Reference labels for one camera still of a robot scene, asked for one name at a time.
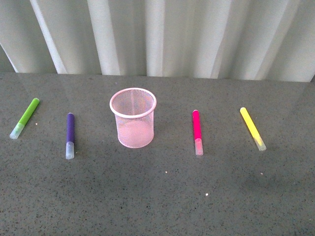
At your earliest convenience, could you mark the yellow marker pen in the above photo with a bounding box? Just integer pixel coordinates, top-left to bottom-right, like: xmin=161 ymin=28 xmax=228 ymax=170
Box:
xmin=240 ymin=107 xmax=266 ymax=151

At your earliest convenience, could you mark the pink mesh pen cup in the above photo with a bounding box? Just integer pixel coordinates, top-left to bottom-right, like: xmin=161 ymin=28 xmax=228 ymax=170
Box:
xmin=109 ymin=88 xmax=157 ymax=148

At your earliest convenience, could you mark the green marker pen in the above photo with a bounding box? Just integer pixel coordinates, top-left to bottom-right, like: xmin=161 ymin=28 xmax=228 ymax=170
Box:
xmin=9 ymin=98 xmax=40 ymax=140

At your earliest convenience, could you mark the white pleated curtain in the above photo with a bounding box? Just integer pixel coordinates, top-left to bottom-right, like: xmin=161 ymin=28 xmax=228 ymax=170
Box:
xmin=0 ymin=0 xmax=315 ymax=82

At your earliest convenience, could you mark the purple marker pen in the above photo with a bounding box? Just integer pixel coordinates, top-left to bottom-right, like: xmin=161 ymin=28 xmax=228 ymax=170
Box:
xmin=65 ymin=113 xmax=75 ymax=160

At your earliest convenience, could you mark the pink marker pen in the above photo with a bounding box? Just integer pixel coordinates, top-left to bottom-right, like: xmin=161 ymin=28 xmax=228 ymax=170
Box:
xmin=192 ymin=110 xmax=203 ymax=156

